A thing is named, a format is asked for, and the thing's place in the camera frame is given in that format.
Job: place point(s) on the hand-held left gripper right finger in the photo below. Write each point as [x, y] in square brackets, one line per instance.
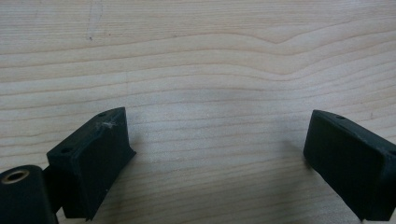
[351, 165]

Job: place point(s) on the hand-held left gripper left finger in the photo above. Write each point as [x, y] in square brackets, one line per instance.
[90, 168]

